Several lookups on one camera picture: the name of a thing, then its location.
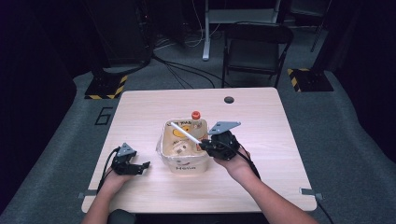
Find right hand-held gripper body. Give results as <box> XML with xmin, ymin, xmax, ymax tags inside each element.
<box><xmin>206</xmin><ymin>120</ymin><xmax>243</xmax><ymax>161</ymax></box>

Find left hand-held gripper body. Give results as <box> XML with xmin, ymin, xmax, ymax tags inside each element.
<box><xmin>111</xmin><ymin>142</ymin><xmax>138</xmax><ymax>176</ymax></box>

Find clear bottle with red cap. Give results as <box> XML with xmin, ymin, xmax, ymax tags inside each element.
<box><xmin>190</xmin><ymin>110</ymin><xmax>209</xmax><ymax>153</ymax></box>

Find white straw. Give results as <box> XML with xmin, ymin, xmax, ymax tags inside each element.
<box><xmin>169</xmin><ymin>121</ymin><xmax>204</xmax><ymax>146</ymax></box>

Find white bin with smiley print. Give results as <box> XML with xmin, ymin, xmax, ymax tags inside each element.
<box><xmin>161</xmin><ymin>118</ymin><xmax>210</xmax><ymax>175</ymax></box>

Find person's left hand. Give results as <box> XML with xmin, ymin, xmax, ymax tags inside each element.
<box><xmin>102</xmin><ymin>167</ymin><xmax>135</xmax><ymax>189</ymax></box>

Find person's right hand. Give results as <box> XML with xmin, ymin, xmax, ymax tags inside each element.
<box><xmin>212</xmin><ymin>146</ymin><xmax>252</xmax><ymax>185</ymax></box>

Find person's dark clothed knee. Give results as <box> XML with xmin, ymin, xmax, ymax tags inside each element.
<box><xmin>107</xmin><ymin>208</ymin><xmax>137</xmax><ymax>224</ymax></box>

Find black stand with striped base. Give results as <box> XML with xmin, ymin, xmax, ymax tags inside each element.
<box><xmin>286</xmin><ymin>0</ymin><xmax>335</xmax><ymax>93</ymax></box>
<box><xmin>81</xmin><ymin>0</ymin><xmax>129</xmax><ymax>101</ymax></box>

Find black folding chair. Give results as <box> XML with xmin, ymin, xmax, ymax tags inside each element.
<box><xmin>220</xmin><ymin>21</ymin><xmax>295</xmax><ymax>90</ymax></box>

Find left hand-held gripper cable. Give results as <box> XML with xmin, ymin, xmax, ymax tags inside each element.
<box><xmin>96</xmin><ymin>147</ymin><xmax>121</xmax><ymax>194</ymax></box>

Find hand-held gripper cable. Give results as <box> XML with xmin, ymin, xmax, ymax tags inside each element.
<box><xmin>218</xmin><ymin>140</ymin><xmax>334</xmax><ymax>224</ymax></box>
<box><xmin>96</xmin><ymin>147</ymin><xmax>121</xmax><ymax>194</ymax></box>

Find right hand-held gripper cable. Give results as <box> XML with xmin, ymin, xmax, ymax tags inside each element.
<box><xmin>218</xmin><ymin>140</ymin><xmax>334</xmax><ymax>224</ymax></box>

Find grey table bracket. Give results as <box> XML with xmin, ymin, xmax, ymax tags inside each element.
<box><xmin>77</xmin><ymin>189</ymin><xmax>98</xmax><ymax>201</ymax></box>
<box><xmin>298</xmin><ymin>187</ymin><xmax>325</xmax><ymax>201</ymax></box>

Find black floor cables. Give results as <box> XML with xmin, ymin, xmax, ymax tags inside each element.
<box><xmin>151</xmin><ymin>53</ymin><xmax>233</xmax><ymax>90</ymax></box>

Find white floor cables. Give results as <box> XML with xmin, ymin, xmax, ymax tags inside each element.
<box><xmin>153</xmin><ymin>0</ymin><xmax>222</xmax><ymax>50</ymax></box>

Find white desk frame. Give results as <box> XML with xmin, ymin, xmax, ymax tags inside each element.
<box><xmin>201</xmin><ymin>0</ymin><xmax>283</xmax><ymax>62</ymax></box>

